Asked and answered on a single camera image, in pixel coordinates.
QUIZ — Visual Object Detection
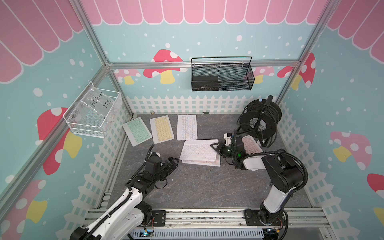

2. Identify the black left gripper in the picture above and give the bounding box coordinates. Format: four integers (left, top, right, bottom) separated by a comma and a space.
153, 156, 180, 183

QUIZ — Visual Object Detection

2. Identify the pink key keyboard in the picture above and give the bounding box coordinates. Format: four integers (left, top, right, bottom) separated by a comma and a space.
242, 136, 266, 172
182, 160, 221, 167

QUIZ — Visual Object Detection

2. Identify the white key keyboard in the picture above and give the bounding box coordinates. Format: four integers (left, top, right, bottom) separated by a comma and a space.
177, 115, 198, 141
180, 140, 219, 161

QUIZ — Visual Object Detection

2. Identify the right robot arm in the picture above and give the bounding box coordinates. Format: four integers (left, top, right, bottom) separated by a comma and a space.
210, 134, 309, 226

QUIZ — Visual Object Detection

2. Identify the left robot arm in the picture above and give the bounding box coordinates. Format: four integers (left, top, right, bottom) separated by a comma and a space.
70, 152, 180, 240

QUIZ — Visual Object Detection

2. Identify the yellow key keyboard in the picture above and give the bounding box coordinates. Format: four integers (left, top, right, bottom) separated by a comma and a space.
150, 116, 175, 144

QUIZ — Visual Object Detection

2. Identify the green key keyboard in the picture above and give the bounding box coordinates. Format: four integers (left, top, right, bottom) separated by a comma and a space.
122, 117, 153, 147

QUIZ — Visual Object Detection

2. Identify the black box in basket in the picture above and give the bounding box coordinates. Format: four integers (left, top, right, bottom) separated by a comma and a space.
192, 76, 219, 92

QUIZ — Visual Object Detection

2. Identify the black cable reel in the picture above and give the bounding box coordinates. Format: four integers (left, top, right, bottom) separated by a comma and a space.
237, 96, 282, 148

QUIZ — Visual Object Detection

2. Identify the black mesh wall basket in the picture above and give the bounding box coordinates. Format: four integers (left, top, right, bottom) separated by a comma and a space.
191, 56, 255, 91

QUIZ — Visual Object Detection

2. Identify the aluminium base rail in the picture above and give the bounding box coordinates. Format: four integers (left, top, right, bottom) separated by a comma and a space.
82, 208, 336, 240

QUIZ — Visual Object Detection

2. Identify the clear wire wall basket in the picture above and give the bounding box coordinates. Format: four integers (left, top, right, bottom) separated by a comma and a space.
63, 82, 123, 138

